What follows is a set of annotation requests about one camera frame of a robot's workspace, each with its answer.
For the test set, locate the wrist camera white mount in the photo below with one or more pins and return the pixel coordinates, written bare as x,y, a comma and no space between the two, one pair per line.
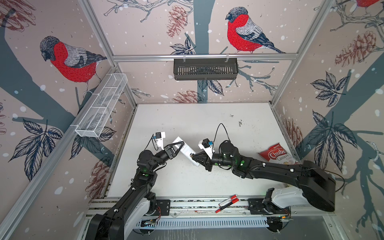
158,139
207,146

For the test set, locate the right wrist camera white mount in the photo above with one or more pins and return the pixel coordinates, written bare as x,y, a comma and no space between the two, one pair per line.
207,146

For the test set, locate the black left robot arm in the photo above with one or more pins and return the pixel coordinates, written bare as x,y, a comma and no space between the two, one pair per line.
119,221

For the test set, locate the red marker pen lower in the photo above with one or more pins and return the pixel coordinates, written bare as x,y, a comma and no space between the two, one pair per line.
227,205

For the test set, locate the red marker pen upper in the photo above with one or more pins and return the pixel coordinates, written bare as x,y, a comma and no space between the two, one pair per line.
228,200

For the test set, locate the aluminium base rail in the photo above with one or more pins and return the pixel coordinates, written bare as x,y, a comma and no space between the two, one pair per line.
200,213

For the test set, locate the red chips bag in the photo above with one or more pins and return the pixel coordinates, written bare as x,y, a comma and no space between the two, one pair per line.
278,155

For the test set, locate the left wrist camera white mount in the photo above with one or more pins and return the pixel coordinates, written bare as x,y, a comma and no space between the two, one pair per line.
158,139

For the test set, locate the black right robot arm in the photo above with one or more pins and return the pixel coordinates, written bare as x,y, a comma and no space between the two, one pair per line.
307,184

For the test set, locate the aluminium frame corner post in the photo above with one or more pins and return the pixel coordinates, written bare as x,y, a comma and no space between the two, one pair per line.
99,33

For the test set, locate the black wall basket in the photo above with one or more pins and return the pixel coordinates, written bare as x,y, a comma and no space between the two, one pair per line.
205,69

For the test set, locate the aluminium horizontal crossbar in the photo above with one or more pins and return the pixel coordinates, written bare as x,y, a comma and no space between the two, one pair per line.
166,58

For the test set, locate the white wire mesh basket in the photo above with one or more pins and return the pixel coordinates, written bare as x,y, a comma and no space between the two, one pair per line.
99,112

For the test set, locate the red marker pen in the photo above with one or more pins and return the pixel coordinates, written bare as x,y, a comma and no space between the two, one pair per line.
227,205
228,200

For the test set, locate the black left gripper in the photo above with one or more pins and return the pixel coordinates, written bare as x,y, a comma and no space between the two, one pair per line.
172,154

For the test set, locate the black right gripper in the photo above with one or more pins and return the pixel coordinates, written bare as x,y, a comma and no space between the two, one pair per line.
207,162

